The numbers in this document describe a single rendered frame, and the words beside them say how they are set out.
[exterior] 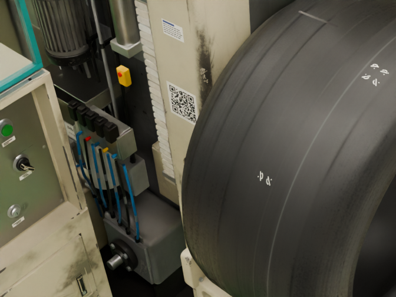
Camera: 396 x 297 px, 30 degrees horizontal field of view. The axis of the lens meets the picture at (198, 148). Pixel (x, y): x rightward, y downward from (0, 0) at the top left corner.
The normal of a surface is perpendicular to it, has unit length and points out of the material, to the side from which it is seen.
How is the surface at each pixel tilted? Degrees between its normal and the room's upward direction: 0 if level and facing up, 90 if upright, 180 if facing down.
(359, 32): 4
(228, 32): 90
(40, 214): 90
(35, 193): 90
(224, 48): 90
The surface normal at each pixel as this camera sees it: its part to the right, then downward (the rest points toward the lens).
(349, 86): -0.35, -0.48
